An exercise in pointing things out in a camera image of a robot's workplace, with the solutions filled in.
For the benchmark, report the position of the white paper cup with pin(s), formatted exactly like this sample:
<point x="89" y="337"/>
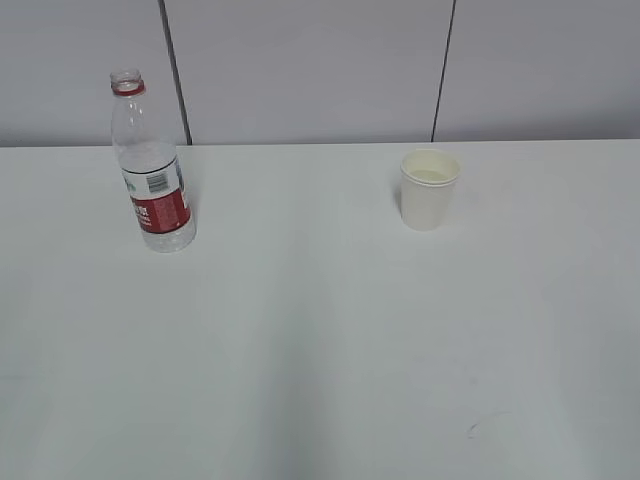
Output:
<point x="428" y="179"/>

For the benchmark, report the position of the clear plastic water bottle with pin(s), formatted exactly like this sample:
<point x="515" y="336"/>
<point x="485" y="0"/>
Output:
<point x="150" y="166"/>

